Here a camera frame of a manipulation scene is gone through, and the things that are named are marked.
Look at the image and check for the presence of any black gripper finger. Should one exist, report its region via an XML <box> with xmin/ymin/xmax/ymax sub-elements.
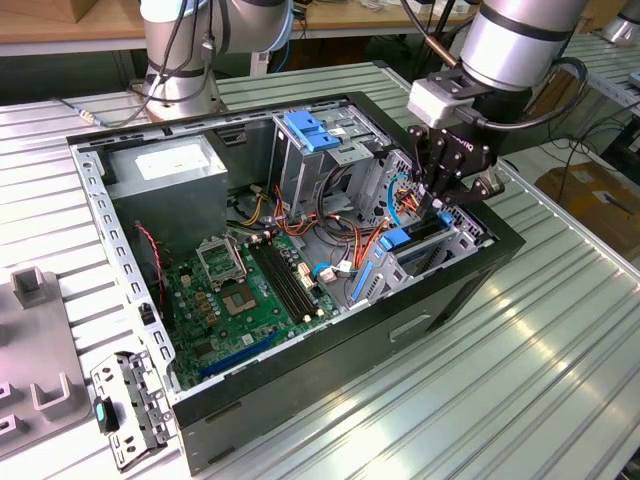
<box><xmin>434</xmin><ymin>154</ymin><xmax>504</xmax><ymax>206</ymax></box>
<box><xmin>406</xmin><ymin>124</ymin><xmax>454</xmax><ymax>219</ymax></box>

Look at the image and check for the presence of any orange red power wire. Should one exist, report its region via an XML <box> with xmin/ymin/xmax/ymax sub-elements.
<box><xmin>393</xmin><ymin>185</ymin><xmax>427</xmax><ymax>214</ymax></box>

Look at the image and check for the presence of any hard disk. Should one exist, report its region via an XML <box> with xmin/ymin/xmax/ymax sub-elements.
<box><xmin>349</xmin><ymin>209</ymin><xmax>459</xmax><ymax>305</ymax></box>

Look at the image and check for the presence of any grey metal disk bay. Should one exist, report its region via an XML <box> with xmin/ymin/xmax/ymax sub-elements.
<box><xmin>344</xmin><ymin>148</ymin><xmax>496</xmax><ymax>310</ymax></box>

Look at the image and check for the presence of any brown cardboard box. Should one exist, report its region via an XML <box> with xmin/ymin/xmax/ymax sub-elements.
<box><xmin>534</xmin><ymin>162</ymin><xmax>640</xmax><ymax>251</ymax></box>

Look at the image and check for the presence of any blue plastic drive latch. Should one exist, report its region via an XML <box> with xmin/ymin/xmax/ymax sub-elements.
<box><xmin>282</xmin><ymin>112</ymin><xmax>344</xmax><ymax>154</ymax></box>

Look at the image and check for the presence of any grey optical drive cage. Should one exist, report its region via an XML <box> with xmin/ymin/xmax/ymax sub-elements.
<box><xmin>267</xmin><ymin>102</ymin><xmax>396</xmax><ymax>219</ymax></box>

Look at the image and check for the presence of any metal slat side table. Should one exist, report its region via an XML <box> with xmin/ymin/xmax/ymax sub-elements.
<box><xmin>562</xmin><ymin>32</ymin><xmax>640</xmax><ymax>109</ymax></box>

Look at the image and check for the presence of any wooden desk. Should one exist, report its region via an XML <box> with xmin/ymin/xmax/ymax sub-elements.
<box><xmin>0</xmin><ymin>0</ymin><xmax>481</xmax><ymax>96</ymax></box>

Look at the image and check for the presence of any black RAM slot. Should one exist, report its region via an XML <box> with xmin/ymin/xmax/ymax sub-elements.
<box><xmin>248</xmin><ymin>242</ymin><xmax>307</xmax><ymax>324</ymax></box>
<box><xmin>262</xmin><ymin>238</ymin><xmax>321</xmax><ymax>317</ymax></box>

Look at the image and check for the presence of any green motherboard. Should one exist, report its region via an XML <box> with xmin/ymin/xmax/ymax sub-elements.
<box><xmin>162</xmin><ymin>232</ymin><xmax>344</xmax><ymax>391</ymax></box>

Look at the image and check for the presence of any CPU socket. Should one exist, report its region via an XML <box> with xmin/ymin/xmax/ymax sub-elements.
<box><xmin>219</xmin><ymin>282</ymin><xmax>261</xmax><ymax>319</ymax></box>

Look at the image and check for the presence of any black PC case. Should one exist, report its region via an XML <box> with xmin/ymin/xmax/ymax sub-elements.
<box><xmin>65</xmin><ymin>90</ymin><xmax>527</xmax><ymax>477</ymax></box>

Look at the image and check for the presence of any metal socket cover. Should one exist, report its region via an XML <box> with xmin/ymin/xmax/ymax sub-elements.
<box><xmin>195</xmin><ymin>237</ymin><xmax>250</xmax><ymax>292</ymax></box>

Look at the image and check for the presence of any blue expansion slot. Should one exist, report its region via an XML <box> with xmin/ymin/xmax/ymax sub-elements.
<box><xmin>198</xmin><ymin>329</ymin><xmax>282</xmax><ymax>380</ymax></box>

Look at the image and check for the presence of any grey power supply unit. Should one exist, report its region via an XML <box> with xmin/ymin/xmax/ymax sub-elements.
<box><xmin>102</xmin><ymin>134</ymin><xmax>231</xmax><ymax>256</ymax></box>

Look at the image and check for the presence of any black case fan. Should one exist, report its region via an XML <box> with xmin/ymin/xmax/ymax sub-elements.
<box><xmin>133</xmin><ymin>223</ymin><xmax>176</xmax><ymax>331</ymax></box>

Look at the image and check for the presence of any grey parts rack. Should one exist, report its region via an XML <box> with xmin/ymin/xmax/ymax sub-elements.
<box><xmin>0</xmin><ymin>267</ymin><xmax>95</xmax><ymax>461</ymax></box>

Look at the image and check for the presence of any black camera cable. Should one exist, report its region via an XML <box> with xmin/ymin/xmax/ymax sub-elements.
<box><xmin>469</xmin><ymin>55</ymin><xmax>590</xmax><ymax>132</ymax></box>

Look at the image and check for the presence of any blue data wire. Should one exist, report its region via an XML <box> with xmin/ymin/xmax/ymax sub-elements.
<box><xmin>387</xmin><ymin>172</ymin><xmax>419</xmax><ymax>229</ymax></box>

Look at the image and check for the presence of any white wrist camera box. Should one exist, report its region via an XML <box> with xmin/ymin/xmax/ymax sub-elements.
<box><xmin>407</xmin><ymin>77</ymin><xmax>482</xmax><ymax>130</ymax></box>

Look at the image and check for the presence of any orange black wire bundle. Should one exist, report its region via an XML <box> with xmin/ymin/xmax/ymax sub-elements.
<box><xmin>224</xmin><ymin>182</ymin><xmax>396</xmax><ymax>281</ymax></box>

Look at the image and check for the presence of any black cable brown sleeve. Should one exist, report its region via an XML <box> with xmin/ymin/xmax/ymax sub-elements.
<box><xmin>399</xmin><ymin>0</ymin><xmax>459</xmax><ymax>69</ymax></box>

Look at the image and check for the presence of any white connector front panel wire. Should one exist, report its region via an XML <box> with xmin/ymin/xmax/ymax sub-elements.
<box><xmin>309</xmin><ymin>259</ymin><xmax>362</xmax><ymax>286</ymax></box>

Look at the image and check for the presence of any red black fan wire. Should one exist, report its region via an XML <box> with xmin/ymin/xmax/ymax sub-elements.
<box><xmin>135</xmin><ymin>224</ymin><xmax>166</xmax><ymax>306</ymax></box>

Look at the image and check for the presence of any grey cable metal connector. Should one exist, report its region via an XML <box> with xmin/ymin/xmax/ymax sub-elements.
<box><xmin>49</xmin><ymin>97</ymin><xmax>151</xmax><ymax>126</ymax></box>

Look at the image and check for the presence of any metal rear slot bracket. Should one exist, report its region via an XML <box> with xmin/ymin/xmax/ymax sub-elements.
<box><xmin>89</xmin><ymin>349</ymin><xmax>175</xmax><ymax>472</ymax></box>

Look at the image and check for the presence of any black teal bracket latch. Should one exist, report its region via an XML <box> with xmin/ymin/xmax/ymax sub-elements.
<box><xmin>92</xmin><ymin>397</ymin><xmax>121</xmax><ymax>434</ymax></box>

